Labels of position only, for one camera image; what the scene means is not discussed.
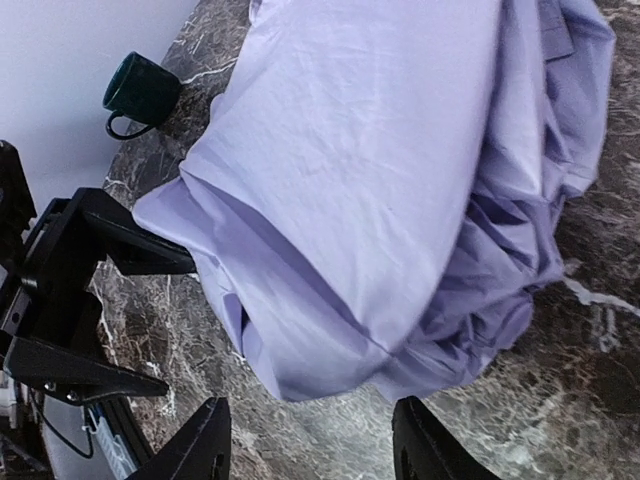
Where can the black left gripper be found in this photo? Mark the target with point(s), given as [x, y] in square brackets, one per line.
[62, 253]

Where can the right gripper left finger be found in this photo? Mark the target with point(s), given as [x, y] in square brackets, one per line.
[200, 449]

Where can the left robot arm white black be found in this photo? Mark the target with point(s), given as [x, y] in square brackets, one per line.
[18, 219]

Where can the lavender folding umbrella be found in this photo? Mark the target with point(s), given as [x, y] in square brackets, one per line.
[375, 197]

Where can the dark mug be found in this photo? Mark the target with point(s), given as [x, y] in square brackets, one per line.
[143, 92]

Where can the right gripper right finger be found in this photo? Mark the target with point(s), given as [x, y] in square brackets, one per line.
[424, 449]

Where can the grey slotted cable duct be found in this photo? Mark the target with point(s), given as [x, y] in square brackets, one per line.
[112, 445]

